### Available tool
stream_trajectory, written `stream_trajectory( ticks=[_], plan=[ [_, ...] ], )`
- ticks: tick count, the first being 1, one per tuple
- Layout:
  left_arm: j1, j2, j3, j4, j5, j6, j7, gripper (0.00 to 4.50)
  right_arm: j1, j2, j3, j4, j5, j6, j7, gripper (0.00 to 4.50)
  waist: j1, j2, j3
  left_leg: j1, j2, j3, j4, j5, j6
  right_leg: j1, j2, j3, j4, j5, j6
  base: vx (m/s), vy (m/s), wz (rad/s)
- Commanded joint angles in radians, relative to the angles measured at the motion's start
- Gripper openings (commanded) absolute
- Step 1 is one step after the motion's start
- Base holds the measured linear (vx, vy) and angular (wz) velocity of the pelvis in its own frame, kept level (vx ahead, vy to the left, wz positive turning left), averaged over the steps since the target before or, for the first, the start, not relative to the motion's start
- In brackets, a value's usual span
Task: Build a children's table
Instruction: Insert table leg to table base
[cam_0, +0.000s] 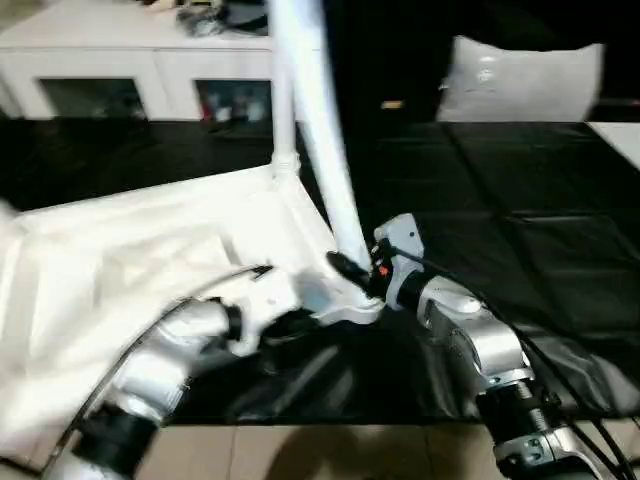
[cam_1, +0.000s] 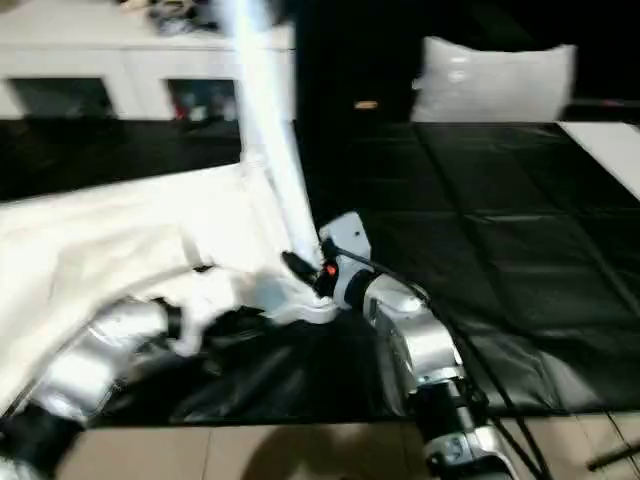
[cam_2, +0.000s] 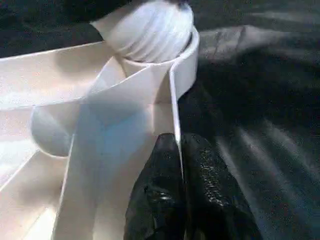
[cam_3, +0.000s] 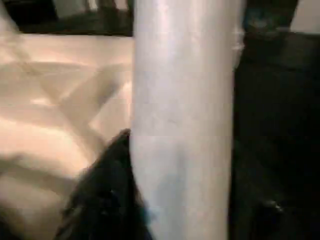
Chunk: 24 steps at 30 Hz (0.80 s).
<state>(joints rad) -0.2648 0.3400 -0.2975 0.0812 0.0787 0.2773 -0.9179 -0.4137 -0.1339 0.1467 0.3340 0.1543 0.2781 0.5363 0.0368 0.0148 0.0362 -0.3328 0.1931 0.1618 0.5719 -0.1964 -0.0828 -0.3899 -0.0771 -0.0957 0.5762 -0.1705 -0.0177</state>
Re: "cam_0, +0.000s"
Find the white plastic table leg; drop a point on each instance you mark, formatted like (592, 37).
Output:
(284, 130)
(325, 150)

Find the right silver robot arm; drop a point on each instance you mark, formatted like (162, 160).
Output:
(475, 340)

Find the grey pillow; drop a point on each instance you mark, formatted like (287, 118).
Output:
(525, 80)

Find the black cabinet with orange label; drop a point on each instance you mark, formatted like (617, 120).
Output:
(390, 60)

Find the red bottle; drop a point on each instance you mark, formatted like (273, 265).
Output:
(205, 107)

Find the white flat board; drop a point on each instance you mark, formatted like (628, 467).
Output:
(620, 142)

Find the white plastic table top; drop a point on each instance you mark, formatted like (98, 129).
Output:
(125, 240)

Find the white cup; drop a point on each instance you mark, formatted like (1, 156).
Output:
(223, 114)

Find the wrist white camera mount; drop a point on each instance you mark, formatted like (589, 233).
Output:
(405, 235)
(270, 295)

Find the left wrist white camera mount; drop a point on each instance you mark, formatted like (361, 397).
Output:
(270, 295)

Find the black work surface mat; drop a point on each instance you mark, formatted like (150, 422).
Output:
(500, 175)

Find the white sideboard with glass doors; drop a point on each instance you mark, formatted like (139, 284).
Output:
(100, 60)

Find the black tangled item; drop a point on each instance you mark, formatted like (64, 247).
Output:
(200, 20)

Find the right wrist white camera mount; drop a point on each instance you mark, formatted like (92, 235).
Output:
(405, 235)

